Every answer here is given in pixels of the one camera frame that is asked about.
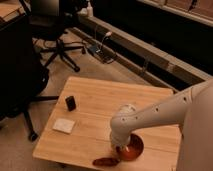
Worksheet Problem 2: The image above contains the red chili pepper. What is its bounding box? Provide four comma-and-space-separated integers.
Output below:
92, 158, 120, 167

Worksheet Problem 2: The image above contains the white square sponge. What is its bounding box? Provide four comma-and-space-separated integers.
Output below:
52, 118, 75, 134

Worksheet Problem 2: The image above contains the black office chair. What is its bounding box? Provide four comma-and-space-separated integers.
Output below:
18, 0, 86, 72

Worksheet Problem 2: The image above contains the power strip with cables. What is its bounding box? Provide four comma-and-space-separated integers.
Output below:
87, 31, 117, 64

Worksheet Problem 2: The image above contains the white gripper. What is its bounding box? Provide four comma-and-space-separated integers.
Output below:
110, 132, 130, 148

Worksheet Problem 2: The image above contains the red ceramic bowl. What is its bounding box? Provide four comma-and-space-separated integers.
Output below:
116, 134, 144, 161

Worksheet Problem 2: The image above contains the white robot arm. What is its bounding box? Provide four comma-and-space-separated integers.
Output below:
110, 79, 213, 171

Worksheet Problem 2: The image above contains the white spray bottle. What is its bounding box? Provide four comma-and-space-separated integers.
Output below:
79, 0, 93, 17

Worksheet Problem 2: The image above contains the wooden desk corner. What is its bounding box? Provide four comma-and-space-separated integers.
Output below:
0, 0, 24, 25

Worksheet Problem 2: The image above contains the black chair at left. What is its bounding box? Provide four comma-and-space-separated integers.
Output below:
0, 14, 58, 141

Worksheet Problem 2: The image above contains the small black box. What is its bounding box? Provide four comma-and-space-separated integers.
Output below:
65, 96, 76, 111

